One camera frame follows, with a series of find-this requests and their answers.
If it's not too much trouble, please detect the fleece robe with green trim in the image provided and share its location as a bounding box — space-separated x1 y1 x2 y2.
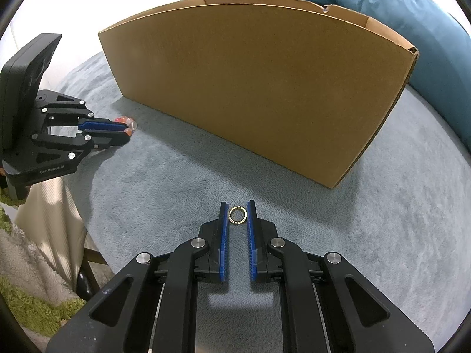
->
0 191 87 339

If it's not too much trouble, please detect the orange pink bead bracelet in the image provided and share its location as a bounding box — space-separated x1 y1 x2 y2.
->
115 116 138 135

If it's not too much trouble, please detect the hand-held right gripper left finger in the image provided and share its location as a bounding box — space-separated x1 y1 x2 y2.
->
46 202 229 353

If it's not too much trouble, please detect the blue duvet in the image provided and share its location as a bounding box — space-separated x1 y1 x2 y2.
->
180 0 471 144

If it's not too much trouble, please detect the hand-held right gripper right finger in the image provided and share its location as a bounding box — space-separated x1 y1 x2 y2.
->
247 200 435 353

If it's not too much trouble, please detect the grey bed sheet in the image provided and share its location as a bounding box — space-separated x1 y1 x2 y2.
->
55 49 471 353

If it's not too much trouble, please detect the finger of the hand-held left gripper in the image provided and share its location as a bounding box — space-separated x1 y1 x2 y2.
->
78 117 127 133
86 132 132 151

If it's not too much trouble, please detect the brown cardboard box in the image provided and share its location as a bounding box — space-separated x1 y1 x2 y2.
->
98 0 420 190

